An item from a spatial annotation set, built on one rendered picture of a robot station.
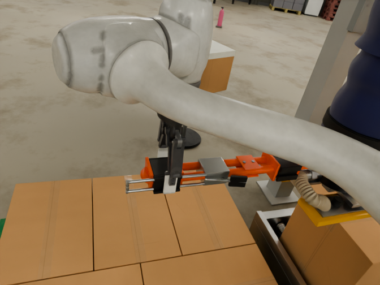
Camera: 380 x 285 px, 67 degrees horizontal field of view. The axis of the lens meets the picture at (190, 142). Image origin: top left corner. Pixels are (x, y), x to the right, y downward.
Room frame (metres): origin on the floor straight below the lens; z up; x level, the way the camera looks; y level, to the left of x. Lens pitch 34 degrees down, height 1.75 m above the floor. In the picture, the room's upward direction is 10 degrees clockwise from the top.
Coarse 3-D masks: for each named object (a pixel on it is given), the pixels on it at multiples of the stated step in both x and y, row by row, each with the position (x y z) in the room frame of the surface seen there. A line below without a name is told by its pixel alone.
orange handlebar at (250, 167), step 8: (224, 160) 0.64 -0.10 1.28; (232, 160) 0.65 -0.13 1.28; (240, 160) 0.65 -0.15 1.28; (248, 160) 0.66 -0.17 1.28; (256, 160) 0.67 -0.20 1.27; (264, 160) 0.68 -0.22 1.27; (144, 168) 0.55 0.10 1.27; (184, 168) 0.59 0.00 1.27; (192, 168) 0.60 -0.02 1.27; (240, 168) 0.62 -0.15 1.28; (248, 168) 0.62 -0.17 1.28; (256, 168) 0.63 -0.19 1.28; (264, 168) 0.64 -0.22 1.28; (272, 168) 0.65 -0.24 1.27; (304, 168) 0.69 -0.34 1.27; (144, 176) 0.52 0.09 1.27; (248, 176) 0.62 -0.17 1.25; (256, 176) 0.63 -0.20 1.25
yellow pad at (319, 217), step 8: (304, 200) 0.67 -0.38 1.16; (336, 200) 0.67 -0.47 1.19; (304, 208) 0.65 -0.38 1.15; (312, 208) 0.64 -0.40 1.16; (336, 208) 0.66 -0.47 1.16; (344, 208) 0.66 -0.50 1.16; (352, 208) 0.67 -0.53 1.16; (360, 208) 0.68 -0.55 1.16; (312, 216) 0.62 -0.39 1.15; (320, 216) 0.62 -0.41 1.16; (328, 216) 0.62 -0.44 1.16; (336, 216) 0.63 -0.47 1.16; (344, 216) 0.63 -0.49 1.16; (352, 216) 0.64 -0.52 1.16; (360, 216) 0.65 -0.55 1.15; (368, 216) 0.66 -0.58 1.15; (320, 224) 0.59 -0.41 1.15
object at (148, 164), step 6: (150, 162) 0.56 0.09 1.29; (156, 162) 0.57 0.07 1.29; (162, 162) 0.57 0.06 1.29; (150, 168) 0.54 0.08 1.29; (156, 168) 0.54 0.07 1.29; (162, 168) 0.55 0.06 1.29; (150, 174) 0.52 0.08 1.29; (156, 174) 0.52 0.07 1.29; (162, 174) 0.53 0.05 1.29; (150, 186) 0.51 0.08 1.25
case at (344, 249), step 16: (320, 192) 0.98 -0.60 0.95; (336, 192) 1.00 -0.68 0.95; (288, 224) 1.01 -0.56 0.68; (304, 224) 0.94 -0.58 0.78; (336, 224) 0.82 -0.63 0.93; (352, 224) 0.82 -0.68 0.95; (368, 224) 0.84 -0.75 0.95; (288, 240) 0.97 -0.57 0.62; (304, 240) 0.90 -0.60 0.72; (320, 240) 0.84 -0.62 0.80; (336, 240) 0.79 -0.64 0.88; (352, 240) 0.74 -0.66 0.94; (368, 240) 0.75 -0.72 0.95; (304, 256) 0.86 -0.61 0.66; (320, 256) 0.81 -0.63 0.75; (336, 256) 0.76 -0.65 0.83; (352, 256) 0.71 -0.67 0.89; (368, 256) 0.68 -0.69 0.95; (304, 272) 0.83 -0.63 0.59; (320, 272) 0.77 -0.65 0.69; (336, 272) 0.72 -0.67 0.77; (352, 272) 0.68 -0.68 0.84; (368, 272) 0.66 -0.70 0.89
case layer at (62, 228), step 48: (48, 192) 1.07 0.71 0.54; (96, 192) 1.13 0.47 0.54; (144, 192) 1.20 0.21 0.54; (192, 192) 1.27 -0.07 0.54; (0, 240) 0.74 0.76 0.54; (48, 240) 0.79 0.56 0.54; (96, 240) 0.83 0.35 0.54; (144, 240) 0.88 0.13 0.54; (192, 240) 0.93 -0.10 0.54; (240, 240) 0.98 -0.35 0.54
